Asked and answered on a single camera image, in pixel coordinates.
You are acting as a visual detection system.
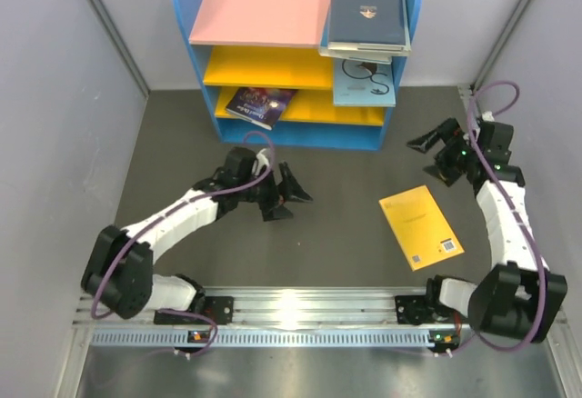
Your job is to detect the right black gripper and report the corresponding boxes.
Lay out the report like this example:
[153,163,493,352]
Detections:
[407,118,482,187]

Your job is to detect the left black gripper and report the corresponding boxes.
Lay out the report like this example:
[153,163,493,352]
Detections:
[237,161,312,221]

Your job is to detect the yellow book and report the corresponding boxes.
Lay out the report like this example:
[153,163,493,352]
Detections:
[378,185,465,271]

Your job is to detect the purple Robinson Crusoe book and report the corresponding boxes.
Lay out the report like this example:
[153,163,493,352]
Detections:
[226,87,297,131]

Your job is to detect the light blue book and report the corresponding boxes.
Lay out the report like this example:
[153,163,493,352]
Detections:
[333,59,396,107]

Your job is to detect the navy blue book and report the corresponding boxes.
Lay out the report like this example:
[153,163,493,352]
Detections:
[325,0,408,50]

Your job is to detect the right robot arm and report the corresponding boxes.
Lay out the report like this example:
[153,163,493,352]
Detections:
[406,118,567,343]

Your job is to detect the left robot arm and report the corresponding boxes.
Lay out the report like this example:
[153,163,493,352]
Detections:
[80,147,313,323]

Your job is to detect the blue pink yellow bookshelf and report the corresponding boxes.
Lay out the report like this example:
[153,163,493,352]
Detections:
[173,0,396,150]

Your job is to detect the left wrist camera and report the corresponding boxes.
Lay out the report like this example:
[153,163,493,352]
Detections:
[253,148,272,176]

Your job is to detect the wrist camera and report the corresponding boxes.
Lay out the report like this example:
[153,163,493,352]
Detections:
[253,148,272,176]
[476,111,495,124]

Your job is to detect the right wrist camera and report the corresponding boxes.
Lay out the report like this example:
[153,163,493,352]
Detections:
[476,111,495,124]

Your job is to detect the aluminium mounting rail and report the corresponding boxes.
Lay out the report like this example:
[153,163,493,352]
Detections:
[73,287,470,356]

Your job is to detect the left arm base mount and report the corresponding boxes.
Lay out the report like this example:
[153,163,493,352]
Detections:
[154,296,235,325]

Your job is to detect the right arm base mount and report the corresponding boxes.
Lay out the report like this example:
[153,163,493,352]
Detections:
[394,294,455,326]

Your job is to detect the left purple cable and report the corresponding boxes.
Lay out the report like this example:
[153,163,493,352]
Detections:
[90,131,276,358]

